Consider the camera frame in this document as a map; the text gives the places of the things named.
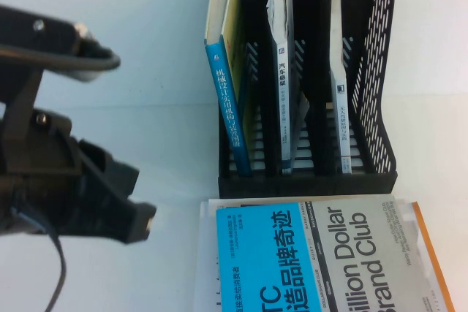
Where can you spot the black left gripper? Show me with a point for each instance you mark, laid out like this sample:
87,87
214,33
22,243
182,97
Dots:
55,202

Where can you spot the teal cover white spine book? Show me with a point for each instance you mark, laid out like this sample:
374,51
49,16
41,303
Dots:
283,89

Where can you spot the white self-driving car book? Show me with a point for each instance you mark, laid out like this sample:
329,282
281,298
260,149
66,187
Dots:
342,114

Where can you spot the blue spine yellow cover book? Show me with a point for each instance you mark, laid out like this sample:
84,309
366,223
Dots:
226,107

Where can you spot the blue and grey paperback book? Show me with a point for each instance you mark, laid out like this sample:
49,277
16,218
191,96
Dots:
274,253

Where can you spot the orange edged white book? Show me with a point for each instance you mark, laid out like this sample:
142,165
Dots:
426,246

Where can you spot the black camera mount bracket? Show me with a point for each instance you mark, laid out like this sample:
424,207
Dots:
25,136

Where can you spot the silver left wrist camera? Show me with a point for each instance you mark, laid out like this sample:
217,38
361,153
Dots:
47,30

